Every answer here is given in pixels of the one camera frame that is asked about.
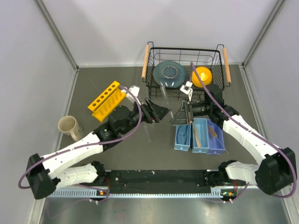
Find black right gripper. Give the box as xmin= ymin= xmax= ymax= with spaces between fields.
xmin=170 ymin=98 xmax=212 ymax=126

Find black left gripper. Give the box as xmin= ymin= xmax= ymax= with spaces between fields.
xmin=120 ymin=98 xmax=171 ymax=135

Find blue safety goggles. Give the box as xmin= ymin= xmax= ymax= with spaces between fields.
xmin=177 ymin=126 xmax=188 ymax=145

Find wooden test tube holder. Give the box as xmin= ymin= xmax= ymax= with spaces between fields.
xmin=193 ymin=123 xmax=201 ymax=148

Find wire test tube brush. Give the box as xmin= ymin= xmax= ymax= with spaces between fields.
xmin=207 ymin=126 xmax=229 ymax=154

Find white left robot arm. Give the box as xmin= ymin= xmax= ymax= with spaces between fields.
xmin=26 ymin=99 xmax=169 ymax=200

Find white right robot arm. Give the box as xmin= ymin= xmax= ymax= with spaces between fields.
xmin=169 ymin=84 xmax=297 ymax=197

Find light blue left bin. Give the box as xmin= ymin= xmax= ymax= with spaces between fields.
xmin=174 ymin=124 xmax=192 ymax=151

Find light blue bin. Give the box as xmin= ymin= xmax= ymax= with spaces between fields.
xmin=174 ymin=124 xmax=192 ymax=151
xmin=192 ymin=118 xmax=209 ymax=154

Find light blue middle bin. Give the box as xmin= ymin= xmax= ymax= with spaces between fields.
xmin=192 ymin=118 xmax=209 ymax=154

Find blue ceramic plate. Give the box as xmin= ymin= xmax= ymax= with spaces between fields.
xmin=153 ymin=61 xmax=186 ymax=88

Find yellow ribbed bowl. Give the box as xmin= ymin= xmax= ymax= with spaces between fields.
xmin=192 ymin=66 xmax=213 ymax=88

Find yellow test tube rack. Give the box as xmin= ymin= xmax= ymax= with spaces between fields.
xmin=88 ymin=81 xmax=126 ymax=122

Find beige ceramic mug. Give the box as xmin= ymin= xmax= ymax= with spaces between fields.
xmin=57 ymin=115 xmax=84 ymax=141

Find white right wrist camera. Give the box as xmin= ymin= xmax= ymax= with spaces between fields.
xmin=180 ymin=81 xmax=193 ymax=102

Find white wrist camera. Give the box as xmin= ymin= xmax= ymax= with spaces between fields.
xmin=126 ymin=85 xmax=141 ymax=104
xmin=180 ymin=81 xmax=193 ymax=102

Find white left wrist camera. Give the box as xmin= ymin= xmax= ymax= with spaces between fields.
xmin=126 ymin=85 xmax=141 ymax=104

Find black wire basket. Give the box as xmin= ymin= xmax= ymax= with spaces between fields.
xmin=142 ymin=42 xmax=231 ymax=100

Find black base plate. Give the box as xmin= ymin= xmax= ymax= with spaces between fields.
xmin=78 ymin=169 xmax=236 ymax=194

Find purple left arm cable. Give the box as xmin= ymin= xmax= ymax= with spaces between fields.
xmin=18 ymin=85 xmax=143 ymax=189

